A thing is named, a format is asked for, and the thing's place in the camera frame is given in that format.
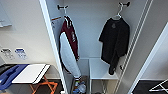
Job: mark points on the grey clothes hanger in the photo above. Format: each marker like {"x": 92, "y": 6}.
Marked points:
{"x": 65, "y": 13}

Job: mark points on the orange folding stand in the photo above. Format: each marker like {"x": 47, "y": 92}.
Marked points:
{"x": 47, "y": 87}

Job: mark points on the black t-shirt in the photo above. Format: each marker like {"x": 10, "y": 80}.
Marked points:
{"x": 115, "y": 40}

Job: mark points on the multicolour striped item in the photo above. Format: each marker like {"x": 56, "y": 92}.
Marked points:
{"x": 77, "y": 82}

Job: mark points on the maroon and white jacket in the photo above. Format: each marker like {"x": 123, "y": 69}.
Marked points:
{"x": 68, "y": 50}

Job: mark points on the orange clothes hanger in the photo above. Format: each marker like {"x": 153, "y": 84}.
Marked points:
{"x": 56, "y": 18}

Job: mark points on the white wardrobe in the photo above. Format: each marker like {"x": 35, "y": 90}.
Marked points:
{"x": 90, "y": 30}

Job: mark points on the white folding table top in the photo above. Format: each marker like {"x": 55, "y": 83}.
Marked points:
{"x": 30, "y": 74}

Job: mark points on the white inner shelf unit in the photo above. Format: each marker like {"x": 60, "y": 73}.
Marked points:
{"x": 100, "y": 69}

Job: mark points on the grey wall box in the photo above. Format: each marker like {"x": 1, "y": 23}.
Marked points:
{"x": 4, "y": 19}

